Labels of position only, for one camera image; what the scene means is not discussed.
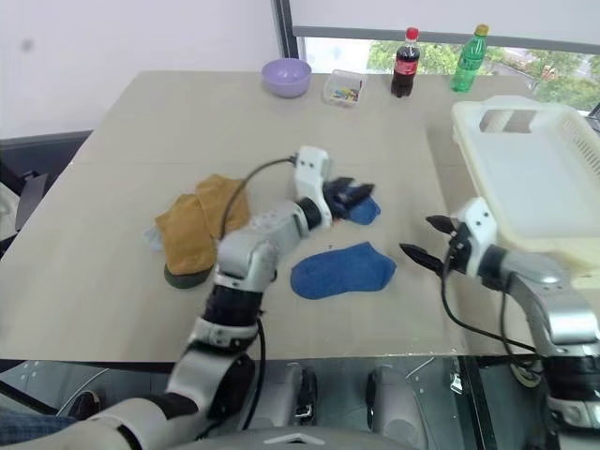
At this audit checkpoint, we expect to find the silver robot torso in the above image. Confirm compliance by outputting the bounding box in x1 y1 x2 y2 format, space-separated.
205 424 376 450

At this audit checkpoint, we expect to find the light blue sock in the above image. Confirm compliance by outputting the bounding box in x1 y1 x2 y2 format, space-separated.
142 225 166 253

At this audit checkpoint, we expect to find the white plastic basket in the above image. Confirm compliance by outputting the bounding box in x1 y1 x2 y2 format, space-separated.
450 95 600 290

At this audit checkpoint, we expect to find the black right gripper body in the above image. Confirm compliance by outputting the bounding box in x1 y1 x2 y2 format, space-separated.
435 222 473 278

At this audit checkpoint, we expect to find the mustard yellow sock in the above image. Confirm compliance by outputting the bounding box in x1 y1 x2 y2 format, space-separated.
195 173 252 241
154 193 222 278

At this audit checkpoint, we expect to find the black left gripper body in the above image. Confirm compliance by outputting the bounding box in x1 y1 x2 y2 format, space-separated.
324 184 358 220

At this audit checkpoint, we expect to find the purple plastic bowl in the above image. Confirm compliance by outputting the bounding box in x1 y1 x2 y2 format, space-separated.
261 58 313 99

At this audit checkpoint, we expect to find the clear box of coloured bits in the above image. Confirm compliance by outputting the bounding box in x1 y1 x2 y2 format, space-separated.
322 68 368 110

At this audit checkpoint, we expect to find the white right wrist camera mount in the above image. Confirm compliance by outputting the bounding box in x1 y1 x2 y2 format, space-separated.
457 196 499 278

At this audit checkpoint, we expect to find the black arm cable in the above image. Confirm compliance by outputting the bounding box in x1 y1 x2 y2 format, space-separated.
440 247 546 372
218 157 299 241

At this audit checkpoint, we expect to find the cola bottle red cap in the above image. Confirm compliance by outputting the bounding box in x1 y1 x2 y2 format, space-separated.
390 26 421 99

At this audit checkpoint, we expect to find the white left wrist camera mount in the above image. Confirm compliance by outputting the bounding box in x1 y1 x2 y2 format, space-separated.
291 145 335 221

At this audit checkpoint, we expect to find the silver and black rounded shape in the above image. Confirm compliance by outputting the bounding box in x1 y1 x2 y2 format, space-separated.
365 365 438 450
266 362 321 428

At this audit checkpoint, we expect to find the dark shoe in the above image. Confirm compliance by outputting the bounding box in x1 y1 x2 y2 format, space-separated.
67 388 102 421

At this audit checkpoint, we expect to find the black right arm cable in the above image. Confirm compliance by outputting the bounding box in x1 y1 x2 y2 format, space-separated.
440 247 546 372

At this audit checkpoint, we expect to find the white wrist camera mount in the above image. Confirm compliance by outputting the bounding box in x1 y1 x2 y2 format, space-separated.
457 196 499 278
291 145 335 221

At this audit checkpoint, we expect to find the green bottle yellow cap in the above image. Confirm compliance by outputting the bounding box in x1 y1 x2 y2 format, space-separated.
449 23 491 94

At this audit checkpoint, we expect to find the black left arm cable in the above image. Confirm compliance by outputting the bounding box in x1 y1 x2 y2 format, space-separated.
218 157 299 241

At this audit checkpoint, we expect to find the white roller blind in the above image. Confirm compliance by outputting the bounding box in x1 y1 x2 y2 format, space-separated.
289 0 600 51

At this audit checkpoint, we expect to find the person's blue jeans leg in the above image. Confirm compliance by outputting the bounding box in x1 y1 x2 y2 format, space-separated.
0 412 79 447

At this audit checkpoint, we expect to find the dark green sock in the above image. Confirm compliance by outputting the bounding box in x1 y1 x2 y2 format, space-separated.
162 262 215 291

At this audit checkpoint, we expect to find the dark window frame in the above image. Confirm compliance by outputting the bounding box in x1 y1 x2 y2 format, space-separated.
272 0 307 74

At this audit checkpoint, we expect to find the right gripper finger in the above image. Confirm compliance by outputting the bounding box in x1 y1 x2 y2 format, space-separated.
397 242 444 276
425 214 464 238

